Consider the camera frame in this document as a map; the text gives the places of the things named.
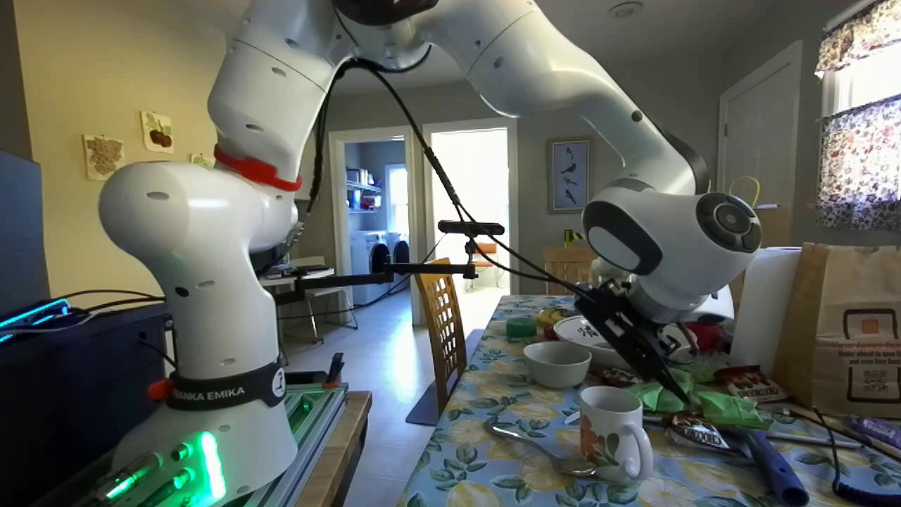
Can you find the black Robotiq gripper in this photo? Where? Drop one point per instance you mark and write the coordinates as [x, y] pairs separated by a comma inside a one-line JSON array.
[[621, 325]]

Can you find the white mug orange flower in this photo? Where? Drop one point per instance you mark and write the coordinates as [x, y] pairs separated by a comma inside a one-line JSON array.
[[610, 432]]

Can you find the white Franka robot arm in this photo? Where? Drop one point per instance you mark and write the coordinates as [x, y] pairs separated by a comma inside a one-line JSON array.
[[206, 283]]

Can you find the large white patterned bowl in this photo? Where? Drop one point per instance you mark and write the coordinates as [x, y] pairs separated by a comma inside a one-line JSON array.
[[575, 331]]

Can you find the small white bowl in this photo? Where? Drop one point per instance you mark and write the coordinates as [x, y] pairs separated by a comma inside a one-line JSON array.
[[556, 370]]

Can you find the large green crumpled napkin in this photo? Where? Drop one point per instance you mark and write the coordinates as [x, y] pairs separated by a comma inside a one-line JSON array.
[[663, 407]]

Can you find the red crumpled bag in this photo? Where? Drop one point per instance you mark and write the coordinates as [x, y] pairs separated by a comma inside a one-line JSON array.
[[708, 338]]

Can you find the shiny foil wrapper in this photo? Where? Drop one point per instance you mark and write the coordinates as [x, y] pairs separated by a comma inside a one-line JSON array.
[[704, 433]]

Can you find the small green crumpled napkin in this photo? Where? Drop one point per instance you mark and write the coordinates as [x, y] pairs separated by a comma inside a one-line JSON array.
[[732, 409]]

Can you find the dark red snack packet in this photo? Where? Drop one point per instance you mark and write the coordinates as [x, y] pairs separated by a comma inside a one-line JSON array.
[[749, 383]]

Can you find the small yellow object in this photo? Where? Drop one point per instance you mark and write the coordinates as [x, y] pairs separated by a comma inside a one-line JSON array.
[[549, 325]]

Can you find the metal spoon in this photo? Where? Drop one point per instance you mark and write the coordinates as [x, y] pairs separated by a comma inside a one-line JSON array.
[[563, 460]]

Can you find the white flat board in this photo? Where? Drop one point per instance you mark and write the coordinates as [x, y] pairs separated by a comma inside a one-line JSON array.
[[780, 309]]

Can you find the pale wooden chair back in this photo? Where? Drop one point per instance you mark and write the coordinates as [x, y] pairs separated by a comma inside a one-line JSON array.
[[563, 267]]

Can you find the yellow black striped barrier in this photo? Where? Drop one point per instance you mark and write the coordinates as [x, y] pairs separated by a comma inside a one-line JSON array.
[[570, 235]]

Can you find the brown printed paper bag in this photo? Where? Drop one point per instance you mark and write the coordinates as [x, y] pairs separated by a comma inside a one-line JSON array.
[[845, 328]]

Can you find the framed bird picture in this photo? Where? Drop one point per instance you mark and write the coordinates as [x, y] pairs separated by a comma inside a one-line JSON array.
[[566, 184]]

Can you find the small purple packet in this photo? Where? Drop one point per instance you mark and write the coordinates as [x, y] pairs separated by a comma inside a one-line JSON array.
[[877, 433]]

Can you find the wooden lattice chair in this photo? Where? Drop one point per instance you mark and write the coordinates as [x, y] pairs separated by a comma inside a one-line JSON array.
[[441, 328]]

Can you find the white door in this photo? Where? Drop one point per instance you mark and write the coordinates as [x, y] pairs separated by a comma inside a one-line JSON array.
[[763, 112]]

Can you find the floral curtain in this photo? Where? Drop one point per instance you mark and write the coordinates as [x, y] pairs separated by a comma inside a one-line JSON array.
[[859, 157]]

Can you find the white laundry appliance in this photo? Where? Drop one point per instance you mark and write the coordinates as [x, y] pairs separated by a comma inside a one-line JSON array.
[[361, 247]]

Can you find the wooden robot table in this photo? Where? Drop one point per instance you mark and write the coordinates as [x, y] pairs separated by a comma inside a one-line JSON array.
[[338, 452]]

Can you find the black orange clamp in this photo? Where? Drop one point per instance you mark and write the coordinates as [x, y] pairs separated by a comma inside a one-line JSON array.
[[314, 370]]

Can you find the dark blue box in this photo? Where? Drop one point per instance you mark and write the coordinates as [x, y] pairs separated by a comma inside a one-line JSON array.
[[75, 404]]

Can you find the blue panel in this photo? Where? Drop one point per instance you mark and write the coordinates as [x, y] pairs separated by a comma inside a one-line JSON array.
[[21, 235]]

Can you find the black stereo camera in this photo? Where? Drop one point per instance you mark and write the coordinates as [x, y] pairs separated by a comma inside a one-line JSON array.
[[469, 225]]

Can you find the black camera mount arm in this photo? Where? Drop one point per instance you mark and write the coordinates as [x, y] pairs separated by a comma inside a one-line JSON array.
[[382, 267]]

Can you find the metal rail mounting plate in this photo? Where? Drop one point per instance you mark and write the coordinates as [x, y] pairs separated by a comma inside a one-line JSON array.
[[314, 416]]

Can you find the small white wall picture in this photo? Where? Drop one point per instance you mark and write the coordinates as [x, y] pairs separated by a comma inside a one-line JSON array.
[[159, 129]]

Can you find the small beige wall picture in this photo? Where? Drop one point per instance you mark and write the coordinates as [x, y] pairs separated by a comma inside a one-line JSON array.
[[103, 155]]

